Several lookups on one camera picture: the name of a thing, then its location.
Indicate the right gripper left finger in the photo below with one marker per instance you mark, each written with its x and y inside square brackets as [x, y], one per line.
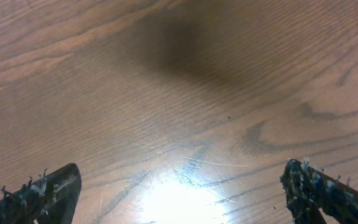
[50, 199]

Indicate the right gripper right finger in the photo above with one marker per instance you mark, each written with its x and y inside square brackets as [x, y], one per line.
[310, 194]

